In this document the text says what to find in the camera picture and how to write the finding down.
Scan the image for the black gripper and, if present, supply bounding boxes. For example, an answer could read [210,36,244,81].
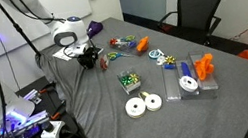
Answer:
[75,44,101,70]

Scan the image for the black cup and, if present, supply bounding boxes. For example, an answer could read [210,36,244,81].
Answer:
[78,53,95,71]

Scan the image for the red ribbon spool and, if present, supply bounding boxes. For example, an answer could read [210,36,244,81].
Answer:
[98,54,112,72]

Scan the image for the green blue scissors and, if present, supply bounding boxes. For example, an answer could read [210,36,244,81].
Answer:
[106,48,134,62]

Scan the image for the white label sheet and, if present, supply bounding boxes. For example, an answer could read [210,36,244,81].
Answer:
[51,47,73,64]

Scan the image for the red gift bow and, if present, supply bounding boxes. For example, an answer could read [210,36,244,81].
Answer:
[108,37,119,47]

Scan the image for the purple folded umbrella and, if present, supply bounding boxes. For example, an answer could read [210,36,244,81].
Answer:
[85,19,105,40]

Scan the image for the clear plastic craft tray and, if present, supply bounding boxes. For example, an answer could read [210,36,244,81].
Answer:
[108,32,150,61]

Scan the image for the clear box of gift bows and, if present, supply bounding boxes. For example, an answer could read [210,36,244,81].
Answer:
[116,67,144,97]

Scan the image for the orange ribbon bow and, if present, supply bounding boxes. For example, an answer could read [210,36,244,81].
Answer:
[134,36,151,54]

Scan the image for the black tripod pole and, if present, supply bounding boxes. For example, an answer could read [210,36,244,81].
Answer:
[0,0,43,63]

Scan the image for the white spool gold ribbon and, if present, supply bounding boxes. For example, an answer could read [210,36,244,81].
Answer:
[138,87,164,115]

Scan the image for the yellow gift bow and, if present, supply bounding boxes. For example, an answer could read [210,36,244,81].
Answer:
[161,53,178,66]

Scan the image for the clear acrylic organizer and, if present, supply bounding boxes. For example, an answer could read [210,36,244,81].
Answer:
[158,48,222,107]

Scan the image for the blue ribbon roll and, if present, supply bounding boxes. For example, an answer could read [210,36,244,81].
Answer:
[180,60,193,78]

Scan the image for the white spool clear rim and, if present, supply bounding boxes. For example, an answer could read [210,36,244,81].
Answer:
[177,73,201,95]

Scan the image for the gray tablecloth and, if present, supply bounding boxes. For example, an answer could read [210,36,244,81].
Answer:
[29,0,248,138]

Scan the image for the orange ribbon bundle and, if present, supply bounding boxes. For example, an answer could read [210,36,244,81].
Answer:
[192,52,218,82]

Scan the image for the black mesh office chair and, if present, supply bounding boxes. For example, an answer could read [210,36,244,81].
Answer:
[153,0,239,53]

